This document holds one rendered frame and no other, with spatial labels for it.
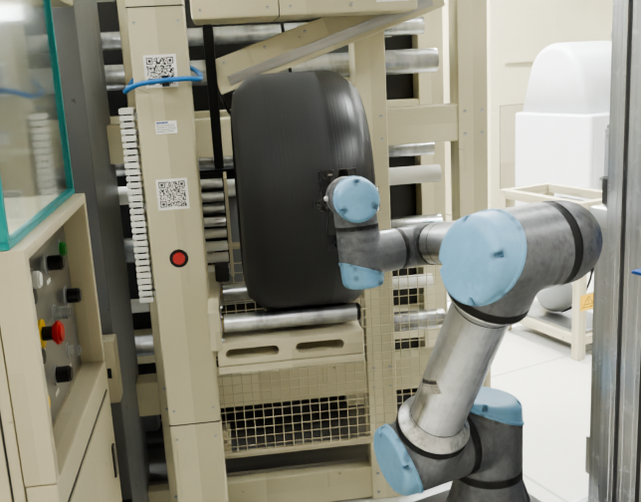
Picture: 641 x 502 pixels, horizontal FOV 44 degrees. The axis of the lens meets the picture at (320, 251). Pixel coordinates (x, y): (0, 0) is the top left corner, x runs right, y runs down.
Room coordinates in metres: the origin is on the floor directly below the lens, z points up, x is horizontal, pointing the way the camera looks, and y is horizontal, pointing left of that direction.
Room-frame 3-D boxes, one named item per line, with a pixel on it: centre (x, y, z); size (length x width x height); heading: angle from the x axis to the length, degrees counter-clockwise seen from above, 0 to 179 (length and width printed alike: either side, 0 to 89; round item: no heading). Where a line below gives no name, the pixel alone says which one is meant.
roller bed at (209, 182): (2.36, 0.37, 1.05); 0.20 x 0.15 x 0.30; 97
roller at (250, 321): (1.87, 0.08, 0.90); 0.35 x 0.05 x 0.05; 97
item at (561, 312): (4.05, -1.27, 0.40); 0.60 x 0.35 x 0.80; 26
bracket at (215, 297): (1.99, 0.28, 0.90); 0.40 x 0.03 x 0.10; 7
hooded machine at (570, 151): (5.73, -1.95, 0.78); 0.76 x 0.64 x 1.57; 29
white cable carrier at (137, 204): (1.92, 0.44, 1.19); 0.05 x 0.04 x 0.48; 7
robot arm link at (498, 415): (1.24, -0.26, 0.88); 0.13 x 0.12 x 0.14; 117
